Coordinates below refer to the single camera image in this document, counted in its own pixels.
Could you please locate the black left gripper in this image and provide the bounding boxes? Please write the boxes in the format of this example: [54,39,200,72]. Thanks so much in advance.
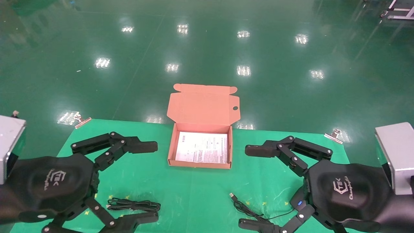
[0,132,159,233]

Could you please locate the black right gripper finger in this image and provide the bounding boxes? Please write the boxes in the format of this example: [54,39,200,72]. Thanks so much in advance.
[245,136,333,177]
[238,205,316,233]

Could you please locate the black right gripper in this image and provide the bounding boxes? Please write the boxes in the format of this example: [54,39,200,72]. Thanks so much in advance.
[290,160,414,233]

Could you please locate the black data cable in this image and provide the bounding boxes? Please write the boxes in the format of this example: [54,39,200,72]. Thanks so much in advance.
[107,197,161,213]

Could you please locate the black wired mouse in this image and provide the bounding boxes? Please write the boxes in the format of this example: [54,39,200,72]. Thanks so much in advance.
[229,193,293,224]

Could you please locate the orange cardboard box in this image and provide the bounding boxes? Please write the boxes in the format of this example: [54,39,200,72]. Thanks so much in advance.
[167,83,241,170]

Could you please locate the metal mat clip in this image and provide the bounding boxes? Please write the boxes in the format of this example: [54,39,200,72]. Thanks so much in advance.
[74,113,92,129]
[324,129,344,144]

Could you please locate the white printed leaflet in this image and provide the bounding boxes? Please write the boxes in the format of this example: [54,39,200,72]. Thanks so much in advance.
[175,131,228,164]

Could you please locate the green table mat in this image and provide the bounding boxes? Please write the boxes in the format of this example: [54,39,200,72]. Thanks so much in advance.
[10,119,379,233]

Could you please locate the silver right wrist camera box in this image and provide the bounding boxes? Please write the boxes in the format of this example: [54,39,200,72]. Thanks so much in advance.
[375,122,414,195]

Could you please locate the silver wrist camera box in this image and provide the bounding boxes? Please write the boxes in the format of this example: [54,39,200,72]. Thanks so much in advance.
[0,111,27,185]
[375,122,414,195]

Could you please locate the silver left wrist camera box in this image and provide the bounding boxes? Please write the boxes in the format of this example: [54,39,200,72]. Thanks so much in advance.
[0,111,27,185]

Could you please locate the white metal cart frame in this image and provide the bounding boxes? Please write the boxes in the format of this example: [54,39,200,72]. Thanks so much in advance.
[381,0,414,20]

